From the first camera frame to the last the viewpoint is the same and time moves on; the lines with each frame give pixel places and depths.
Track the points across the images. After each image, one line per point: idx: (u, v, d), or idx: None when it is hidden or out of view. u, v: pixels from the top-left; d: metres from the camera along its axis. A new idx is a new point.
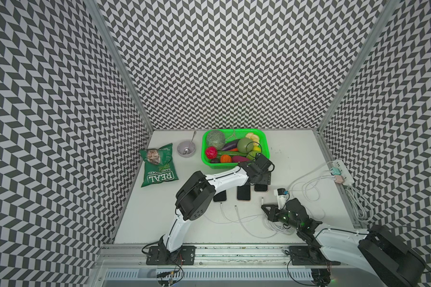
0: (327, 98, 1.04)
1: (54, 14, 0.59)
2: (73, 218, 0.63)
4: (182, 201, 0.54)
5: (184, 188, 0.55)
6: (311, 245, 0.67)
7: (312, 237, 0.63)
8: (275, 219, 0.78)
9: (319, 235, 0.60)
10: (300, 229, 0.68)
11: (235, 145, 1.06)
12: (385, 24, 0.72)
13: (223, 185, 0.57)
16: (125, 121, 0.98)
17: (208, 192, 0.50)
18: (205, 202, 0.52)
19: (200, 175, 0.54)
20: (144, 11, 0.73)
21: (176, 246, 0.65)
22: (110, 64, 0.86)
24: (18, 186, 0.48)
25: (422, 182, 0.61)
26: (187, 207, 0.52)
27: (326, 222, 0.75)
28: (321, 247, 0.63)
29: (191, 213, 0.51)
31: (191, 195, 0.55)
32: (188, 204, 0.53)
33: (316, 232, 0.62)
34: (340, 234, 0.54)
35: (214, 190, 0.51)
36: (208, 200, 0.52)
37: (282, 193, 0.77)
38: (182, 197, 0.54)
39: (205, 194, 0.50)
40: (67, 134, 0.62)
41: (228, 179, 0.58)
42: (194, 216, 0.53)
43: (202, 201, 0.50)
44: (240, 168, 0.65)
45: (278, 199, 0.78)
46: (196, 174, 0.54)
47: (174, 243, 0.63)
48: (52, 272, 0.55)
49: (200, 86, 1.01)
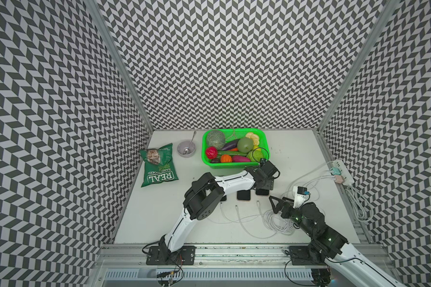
0: (327, 98, 1.04)
1: (55, 14, 0.59)
2: (73, 218, 0.63)
4: (190, 201, 0.55)
5: (192, 188, 0.56)
6: (319, 252, 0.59)
7: (330, 247, 0.58)
8: (287, 214, 0.72)
9: (343, 260, 0.56)
10: (316, 237, 0.62)
11: (235, 145, 1.06)
12: (385, 24, 0.72)
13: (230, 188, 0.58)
16: (125, 121, 0.98)
17: (217, 194, 0.52)
18: (214, 204, 0.54)
19: (209, 176, 0.56)
20: (144, 11, 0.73)
21: (178, 246, 0.65)
22: (110, 64, 0.86)
24: (18, 186, 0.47)
25: (423, 182, 0.61)
26: (195, 206, 0.54)
27: (328, 223, 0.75)
28: (333, 260, 0.62)
29: (197, 214, 0.53)
31: (200, 195, 0.56)
32: (197, 204, 0.54)
33: (343, 256, 0.56)
34: (378, 278, 0.51)
35: (223, 191, 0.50)
36: (216, 201, 0.54)
37: (301, 192, 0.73)
38: (190, 197, 0.56)
39: (214, 195, 0.52)
40: (67, 134, 0.62)
41: (236, 182, 0.60)
42: (202, 216, 0.55)
43: (210, 202, 0.52)
44: (247, 173, 0.67)
45: (296, 198, 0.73)
46: (205, 175, 0.56)
47: (176, 241, 0.63)
48: (52, 273, 0.55)
49: (200, 86, 1.01)
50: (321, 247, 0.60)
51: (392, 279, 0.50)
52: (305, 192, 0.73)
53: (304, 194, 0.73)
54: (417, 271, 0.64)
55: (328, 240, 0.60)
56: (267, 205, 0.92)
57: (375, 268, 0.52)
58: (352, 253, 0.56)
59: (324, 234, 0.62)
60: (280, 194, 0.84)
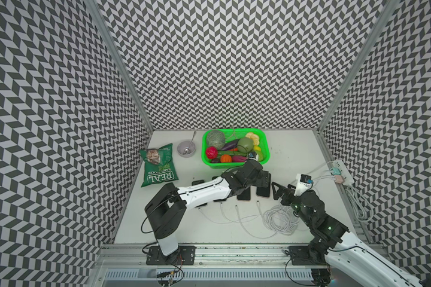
0: (327, 98, 1.04)
1: (55, 14, 0.59)
2: (73, 218, 0.63)
4: (151, 216, 0.47)
5: (153, 202, 0.48)
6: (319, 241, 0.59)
7: (330, 237, 0.55)
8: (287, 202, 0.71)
9: (345, 249, 0.53)
10: (315, 226, 0.60)
11: (235, 145, 1.06)
12: (385, 24, 0.72)
13: (198, 200, 0.51)
16: (125, 121, 0.98)
17: (177, 208, 0.44)
18: (173, 219, 0.45)
19: (172, 188, 0.48)
20: (144, 11, 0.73)
21: (172, 249, 0.64)
22: (110, 64, 0.86)
24: (18, 186, 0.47)
25: (423, 182, 0.61)
26: (154, 222, 0.46)
27: (327, 212, 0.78)
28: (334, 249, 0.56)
29: (157, 231, 0.45)
31: (160, 208, 0.49)
32: (156, 219, 0.47)
33: (344, 244, 0.53)
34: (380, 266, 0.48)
35: (184, 206, 0.46)
36: (176, 216, 0.45)
37: (304, 180, 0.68)
38: (150, 211, 0.48)
39: (174, 210, 0.44)
40: (67, 134, 0.62)
41: (205, 194, 0.52)
42: (161, 233, 0.46)
43: (169, 217, 0.44)
44: (221, 180, 0.59)
45: (299, 186, 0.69)
46: (167, 186, 0.48)
47: (166, 245, 0.60)
48: (52, 272, 0.55)
49: (200, 86, 1.01)
50: (320, 237, 0.57)
51: (397, 268, 0.47)
52: (308, 180, 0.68)
53: (307, 183, 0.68)
54: (417, 272, 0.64)
55: (327, 229, 0.57)
56: (267, 205, 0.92)
57: (378, 256, 0.49)
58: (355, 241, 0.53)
59: (324, 224, 0.59)
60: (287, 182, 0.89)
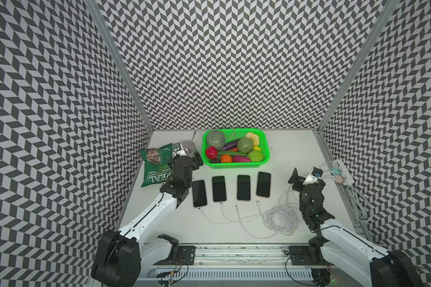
0: (327, 98, 1.04)
1: (54, 14, 0.59)
2: (73, 218, 0.63)
4: (105, 277, 0.41)
5: (97, 263, 0.41)
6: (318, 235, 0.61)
7: None
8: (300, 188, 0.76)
9: (324, 230, 0.59)
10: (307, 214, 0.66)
11: (235, 145, 1.06)
12: (385, 24, 0.72)
13: (149, 225, 0.48)
16: (124, 121, 0.97)
17: (130, 249, 0.40)
18: (131, 259, 0.41)
19: (111, 234, 0.42)
20: (144, 11, 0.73)
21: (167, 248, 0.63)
22: (110, 64, 0.86)
24: (18, 186, 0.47)
25: (423, 182, 0.61)
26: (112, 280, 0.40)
27: (325, 208, 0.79)
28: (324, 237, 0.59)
29: (120, 284, 0.39)
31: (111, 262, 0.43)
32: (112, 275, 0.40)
33: (324, 225, 0.59)
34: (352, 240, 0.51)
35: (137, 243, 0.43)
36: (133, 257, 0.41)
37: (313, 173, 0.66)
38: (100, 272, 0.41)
39: (129, 255, 0.39)
40: (67, 134, 0.62)
41: (154, 216, 0.50)
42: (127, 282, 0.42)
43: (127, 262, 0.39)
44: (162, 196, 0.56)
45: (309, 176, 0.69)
46: (106, 235, 0.42)
47: (158, 255, 0.59)
48: (52, 272, 0.55)
49: (200, 86, 1.01)
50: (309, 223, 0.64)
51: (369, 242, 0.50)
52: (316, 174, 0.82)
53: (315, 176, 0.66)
54: None
55: None
56: (268, 205, 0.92)
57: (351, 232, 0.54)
58: (335, 222, 0.59)
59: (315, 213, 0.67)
60: (306, 172, 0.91)
